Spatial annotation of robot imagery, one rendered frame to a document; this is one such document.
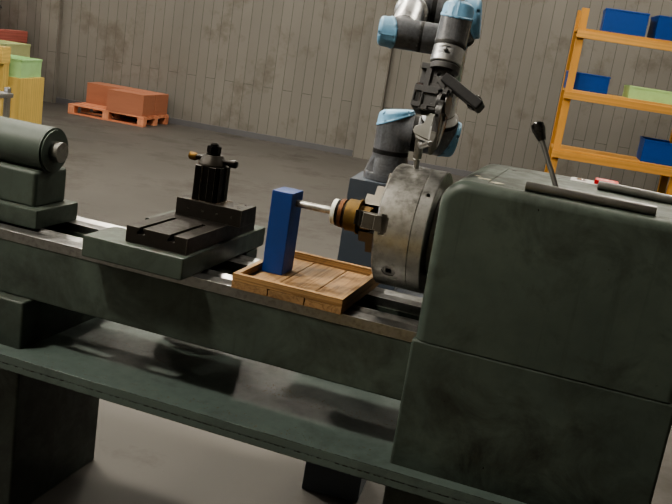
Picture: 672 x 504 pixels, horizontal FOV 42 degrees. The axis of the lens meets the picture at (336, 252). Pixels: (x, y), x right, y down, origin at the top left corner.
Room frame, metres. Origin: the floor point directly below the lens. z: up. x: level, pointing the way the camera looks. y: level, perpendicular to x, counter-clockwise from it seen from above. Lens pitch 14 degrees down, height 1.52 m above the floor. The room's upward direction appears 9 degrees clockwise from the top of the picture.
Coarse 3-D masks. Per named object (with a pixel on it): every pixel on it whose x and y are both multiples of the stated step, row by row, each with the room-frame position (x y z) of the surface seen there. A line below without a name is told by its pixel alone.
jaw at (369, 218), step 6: (360, 210) 2.17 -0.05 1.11; (360, 216) 2.13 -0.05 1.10; (366, 216) 2.08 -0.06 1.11; (372, 216) 2.08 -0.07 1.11; (378, 216) 2.06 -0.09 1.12; (384, 216) 2.06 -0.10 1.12; (354, 222) 2.17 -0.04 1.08; (360, 222) 2.13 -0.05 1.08; (366, 222) 2.08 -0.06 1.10; (372, 222) 2.08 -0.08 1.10; (378, 222) 2.06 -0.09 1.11; (384, 222) 2.06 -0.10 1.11; (366, 228) 2.08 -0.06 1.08; (372, 228) 2.08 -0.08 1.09; (378, 228) 2.06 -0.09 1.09; (384, 228) 2.05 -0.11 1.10
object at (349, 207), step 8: (344, 200) 2.23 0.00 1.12; (352, 200) 2.22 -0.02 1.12; (360, 200) 2.22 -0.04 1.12; (336, 208) 2.21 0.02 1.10; (344, 208) 2.21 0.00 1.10; (352, 208) 2.20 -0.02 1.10; (360, 208) 2.21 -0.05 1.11; (368, 208) 2.21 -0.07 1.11; (336, 216) 2.21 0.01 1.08; (344, 216) 2.20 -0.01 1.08; (352, 216) 2.19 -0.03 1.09; (336, 224) 2.22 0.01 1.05; (344, 224) 2.20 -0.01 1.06; (352, 224) 2.19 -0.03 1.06
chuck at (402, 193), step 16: (400, 176) 2.12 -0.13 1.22; (416, 176) 2.12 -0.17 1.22; (384, 192) 2.08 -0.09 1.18; (400, 192) 2.08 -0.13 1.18; (416, 192) 2.07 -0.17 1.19; (384, 208) 2.06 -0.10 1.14; (400, 208) 2.05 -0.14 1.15; (416, 208) 2.05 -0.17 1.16; (400, 224) 2.04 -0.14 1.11; (384, 240) 2.04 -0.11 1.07; (400, 240) 2.03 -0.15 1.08; (384, 256) 2.05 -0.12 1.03; (400, 256) 2.04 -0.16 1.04; (400, 272) 2.06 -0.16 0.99
